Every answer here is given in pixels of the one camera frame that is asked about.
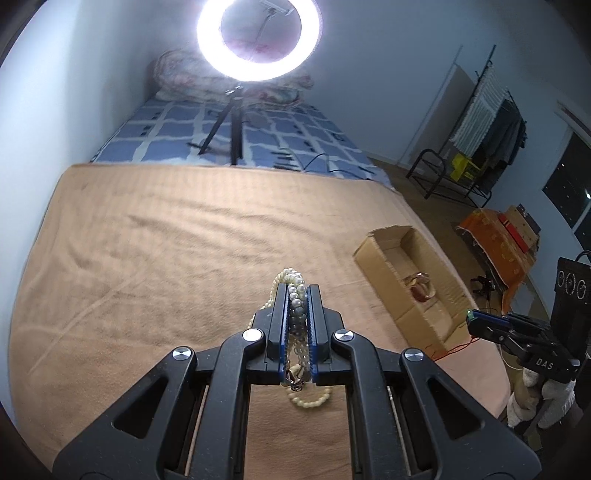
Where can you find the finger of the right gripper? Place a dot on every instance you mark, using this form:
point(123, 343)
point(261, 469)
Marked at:
point(474, 316)
point(488, 331)

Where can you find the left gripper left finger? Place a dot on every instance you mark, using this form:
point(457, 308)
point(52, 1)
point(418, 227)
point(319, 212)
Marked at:
point(270, 366)

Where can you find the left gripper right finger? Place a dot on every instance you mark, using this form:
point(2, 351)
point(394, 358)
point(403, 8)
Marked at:
point(322, 325)

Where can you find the plush toy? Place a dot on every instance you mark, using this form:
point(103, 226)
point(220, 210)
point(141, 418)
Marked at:
point(532, 392)

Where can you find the orange covered suitcase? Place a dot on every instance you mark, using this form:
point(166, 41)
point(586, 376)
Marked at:
point(509, 263)

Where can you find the brown box on suitcase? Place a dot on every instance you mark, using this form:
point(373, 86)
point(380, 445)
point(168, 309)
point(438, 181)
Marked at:
point(522, 228)

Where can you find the cardboard box tray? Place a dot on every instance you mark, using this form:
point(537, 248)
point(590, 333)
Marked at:
point(386, 257)

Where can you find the yellow box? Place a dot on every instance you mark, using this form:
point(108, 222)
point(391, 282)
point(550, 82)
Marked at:
point(464, 171)

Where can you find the tan blanket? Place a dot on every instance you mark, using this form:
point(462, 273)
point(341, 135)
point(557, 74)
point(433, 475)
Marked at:
point(134, 261)

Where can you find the window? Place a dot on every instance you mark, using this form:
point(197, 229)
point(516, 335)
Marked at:
point(568, 187)

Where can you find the hanging dark clothes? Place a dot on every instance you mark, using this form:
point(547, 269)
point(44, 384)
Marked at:
point(506, 135)

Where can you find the black clothes rack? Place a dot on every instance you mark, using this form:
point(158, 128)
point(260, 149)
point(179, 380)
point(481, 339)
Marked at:
point(431, 168)

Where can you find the white striped towel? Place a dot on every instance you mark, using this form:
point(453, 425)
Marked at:
point(480, 114)

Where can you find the folded floral quilt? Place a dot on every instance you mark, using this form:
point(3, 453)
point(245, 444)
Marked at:
point(184, 75)

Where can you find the ring light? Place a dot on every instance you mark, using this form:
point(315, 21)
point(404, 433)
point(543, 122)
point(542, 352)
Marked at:
point(256, 41)

